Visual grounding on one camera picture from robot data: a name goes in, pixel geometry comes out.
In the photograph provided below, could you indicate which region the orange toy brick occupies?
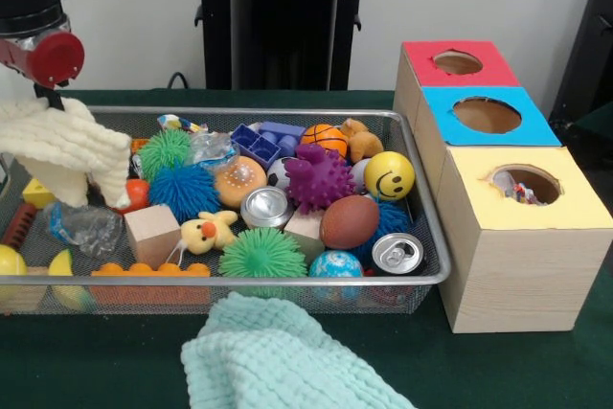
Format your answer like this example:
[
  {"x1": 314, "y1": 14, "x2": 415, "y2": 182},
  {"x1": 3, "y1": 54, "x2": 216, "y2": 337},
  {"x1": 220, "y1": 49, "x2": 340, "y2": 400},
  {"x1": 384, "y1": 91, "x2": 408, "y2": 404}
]
[{"x1": 91, "y1": 261, "x2": 212, "y2": 283}]

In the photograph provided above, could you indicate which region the purple spiky ball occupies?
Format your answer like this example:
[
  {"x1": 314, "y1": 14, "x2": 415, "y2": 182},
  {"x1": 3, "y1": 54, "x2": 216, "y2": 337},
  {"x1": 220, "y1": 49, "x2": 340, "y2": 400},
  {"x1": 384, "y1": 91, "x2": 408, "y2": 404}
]
[{"x1": 284, "y1": 144, "x2": 356, "y2": 213}]

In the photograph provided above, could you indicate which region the green spiky ball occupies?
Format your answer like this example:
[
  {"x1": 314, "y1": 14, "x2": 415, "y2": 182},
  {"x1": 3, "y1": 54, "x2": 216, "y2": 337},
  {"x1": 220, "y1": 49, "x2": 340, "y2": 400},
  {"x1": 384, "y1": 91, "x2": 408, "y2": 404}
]
[
  {"x1": 140, "y1": 128, "x2": 193, "y2": 181},
  {"x1": 218, "y1": 227, "x2": 308, "y2": 300}
]

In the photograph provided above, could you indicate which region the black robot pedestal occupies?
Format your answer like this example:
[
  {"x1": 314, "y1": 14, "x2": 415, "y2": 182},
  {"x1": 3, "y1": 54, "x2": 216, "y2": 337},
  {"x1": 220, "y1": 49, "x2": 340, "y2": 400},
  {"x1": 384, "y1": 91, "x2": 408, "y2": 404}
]
[{"x1": 185, "y1": 0, "x2": 386, "y2": 92}]

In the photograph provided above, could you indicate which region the yellow cheese wedge toy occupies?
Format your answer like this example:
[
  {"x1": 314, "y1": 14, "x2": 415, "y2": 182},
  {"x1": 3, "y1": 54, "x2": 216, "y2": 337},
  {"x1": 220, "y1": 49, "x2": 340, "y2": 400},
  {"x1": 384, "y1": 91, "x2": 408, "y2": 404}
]
[{"x1": 23, "y1": 177, "x2": 57, "y2": 209}]

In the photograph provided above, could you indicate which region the brown toy football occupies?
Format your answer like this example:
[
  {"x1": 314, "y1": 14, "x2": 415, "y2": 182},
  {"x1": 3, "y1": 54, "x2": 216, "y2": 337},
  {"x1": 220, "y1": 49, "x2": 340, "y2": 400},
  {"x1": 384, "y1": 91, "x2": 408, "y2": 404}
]
[{"x1": 320, "y1": 195, "x2": 380, "y2": 250}]

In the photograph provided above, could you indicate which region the yellow smiley face ball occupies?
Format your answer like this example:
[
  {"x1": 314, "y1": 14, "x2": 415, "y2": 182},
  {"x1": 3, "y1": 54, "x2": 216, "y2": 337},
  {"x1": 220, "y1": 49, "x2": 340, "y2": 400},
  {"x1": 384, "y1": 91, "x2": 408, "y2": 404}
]
[{"x1": 364, "y1": 151, "x2": 416, "y2": 202}]

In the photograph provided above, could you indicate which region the plain wooden block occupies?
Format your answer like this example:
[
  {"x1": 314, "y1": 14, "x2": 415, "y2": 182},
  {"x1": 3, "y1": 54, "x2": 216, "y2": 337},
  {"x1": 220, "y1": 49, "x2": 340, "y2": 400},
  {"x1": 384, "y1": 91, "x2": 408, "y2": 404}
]
[{"x1": 125, "y1": 203, "x2": 183, "y2": 269}]

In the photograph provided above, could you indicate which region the blue spiky ball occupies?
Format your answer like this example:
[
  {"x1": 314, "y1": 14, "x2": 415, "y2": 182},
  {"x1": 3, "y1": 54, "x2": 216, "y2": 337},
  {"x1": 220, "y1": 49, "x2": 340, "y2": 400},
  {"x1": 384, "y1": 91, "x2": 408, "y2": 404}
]
[{"x1": 148, "y1": 162, "x2": 222, "y2": 226}]

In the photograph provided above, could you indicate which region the yellow duck plush toy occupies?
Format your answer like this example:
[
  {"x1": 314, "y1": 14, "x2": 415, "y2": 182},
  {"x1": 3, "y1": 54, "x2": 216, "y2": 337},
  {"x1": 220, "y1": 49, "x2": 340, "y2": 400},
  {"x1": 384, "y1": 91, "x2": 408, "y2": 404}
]
[{"x1": 180, "y1": 210, "x2": 239, "y2": 257}]

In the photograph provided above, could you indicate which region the blue globe ball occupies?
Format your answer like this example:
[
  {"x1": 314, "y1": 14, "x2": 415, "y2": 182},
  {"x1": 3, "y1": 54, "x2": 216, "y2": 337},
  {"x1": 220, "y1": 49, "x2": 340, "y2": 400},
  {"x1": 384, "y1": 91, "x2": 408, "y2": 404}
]
[{"x1": 309, "y1": 250, "x2": 364, "y2": 303}]

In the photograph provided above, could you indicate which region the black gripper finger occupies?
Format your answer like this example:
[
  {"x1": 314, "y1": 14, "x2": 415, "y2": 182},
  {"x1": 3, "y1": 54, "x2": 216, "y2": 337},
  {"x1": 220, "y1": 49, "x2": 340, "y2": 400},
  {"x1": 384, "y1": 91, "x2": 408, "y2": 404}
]
[{"x1": 34, "y1": 83, "x2": 66, "y2": 111}]

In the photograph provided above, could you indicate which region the white multicolour print cloth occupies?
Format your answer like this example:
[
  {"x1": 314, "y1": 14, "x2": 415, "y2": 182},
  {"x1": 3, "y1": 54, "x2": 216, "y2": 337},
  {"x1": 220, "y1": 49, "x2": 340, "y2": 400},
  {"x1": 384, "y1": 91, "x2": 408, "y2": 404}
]
[{"x1": 508, "y1": 179, "x2": 542, "y2": 205}]

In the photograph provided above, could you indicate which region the shallow wire mesh bin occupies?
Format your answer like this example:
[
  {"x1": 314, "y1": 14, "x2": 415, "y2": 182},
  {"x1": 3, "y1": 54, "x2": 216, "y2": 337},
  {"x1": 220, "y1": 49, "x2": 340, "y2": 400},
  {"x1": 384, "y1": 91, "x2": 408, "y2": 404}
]
[{"x1": 0, "y1": 105, "x2": 453, "y2": 316}]

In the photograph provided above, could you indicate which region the plain yellow ball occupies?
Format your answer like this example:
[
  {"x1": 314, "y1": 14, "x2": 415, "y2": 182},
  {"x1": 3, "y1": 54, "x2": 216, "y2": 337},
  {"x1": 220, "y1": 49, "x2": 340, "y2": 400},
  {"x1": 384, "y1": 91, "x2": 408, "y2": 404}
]
[{"x1": 0, "y1": 243, "x2": 30, "y2": 312}]

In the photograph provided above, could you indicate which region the wooden box with three holes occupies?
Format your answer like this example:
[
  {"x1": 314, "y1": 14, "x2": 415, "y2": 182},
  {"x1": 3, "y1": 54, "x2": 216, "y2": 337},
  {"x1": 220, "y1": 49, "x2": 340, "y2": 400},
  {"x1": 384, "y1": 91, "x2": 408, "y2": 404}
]
[{"x1": 393, "y1": 40, "x2": 613, "y2": 335}]

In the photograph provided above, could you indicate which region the orange toy basketball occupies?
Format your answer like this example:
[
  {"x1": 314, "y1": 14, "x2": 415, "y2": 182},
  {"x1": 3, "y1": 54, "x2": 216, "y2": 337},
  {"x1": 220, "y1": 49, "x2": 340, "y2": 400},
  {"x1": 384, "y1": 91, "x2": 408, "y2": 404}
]
[{"x1": 302, "y1": 125, "x2": 351, "y2": 157}]

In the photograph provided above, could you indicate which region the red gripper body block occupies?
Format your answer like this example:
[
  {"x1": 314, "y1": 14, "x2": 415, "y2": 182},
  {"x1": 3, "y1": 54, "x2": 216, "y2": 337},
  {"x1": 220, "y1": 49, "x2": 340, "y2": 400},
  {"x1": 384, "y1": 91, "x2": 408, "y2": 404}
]
[{"x1": 0, "y1": 31, "x2": 85, "y2": 89}]

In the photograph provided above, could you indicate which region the mint green knitted cloth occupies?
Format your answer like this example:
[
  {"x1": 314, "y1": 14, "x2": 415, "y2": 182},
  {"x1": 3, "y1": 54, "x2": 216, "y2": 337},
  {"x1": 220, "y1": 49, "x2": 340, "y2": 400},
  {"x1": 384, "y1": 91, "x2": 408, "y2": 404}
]
[{"x1": 182, "y1": 292, "x2": 413, "y2": 409}]

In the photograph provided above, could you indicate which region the red ball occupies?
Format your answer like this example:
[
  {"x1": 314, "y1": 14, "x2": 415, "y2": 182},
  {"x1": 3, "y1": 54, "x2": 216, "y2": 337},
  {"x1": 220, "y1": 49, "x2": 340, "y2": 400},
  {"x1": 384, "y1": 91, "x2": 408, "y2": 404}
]
[{"x1": 120, "y1": 179, "x2": 152, "y2": 215}]

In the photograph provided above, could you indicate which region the cream knitted cloth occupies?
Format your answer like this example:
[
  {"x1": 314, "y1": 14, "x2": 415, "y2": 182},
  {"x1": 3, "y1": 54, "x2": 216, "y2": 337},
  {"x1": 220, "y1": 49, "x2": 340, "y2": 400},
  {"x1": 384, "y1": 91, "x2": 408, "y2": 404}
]
[{"x1": 0, "y1": 98, "x2": 133, "y2": 209}]

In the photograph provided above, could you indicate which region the black cable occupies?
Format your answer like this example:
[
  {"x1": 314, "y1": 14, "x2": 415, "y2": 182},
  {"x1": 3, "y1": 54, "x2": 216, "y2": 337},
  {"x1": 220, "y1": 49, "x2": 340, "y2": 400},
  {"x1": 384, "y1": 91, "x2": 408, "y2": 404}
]
[{"x1": 168, "y1": 71, "x2": 193, "y2": 92}]

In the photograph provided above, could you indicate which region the silver drink can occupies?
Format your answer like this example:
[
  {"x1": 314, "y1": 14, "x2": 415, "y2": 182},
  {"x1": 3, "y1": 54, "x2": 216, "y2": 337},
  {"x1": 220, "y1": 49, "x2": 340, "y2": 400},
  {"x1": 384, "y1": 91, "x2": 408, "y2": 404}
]
[{"x1": 372, "y1": 233, "x2": 424, "y2": 276}]

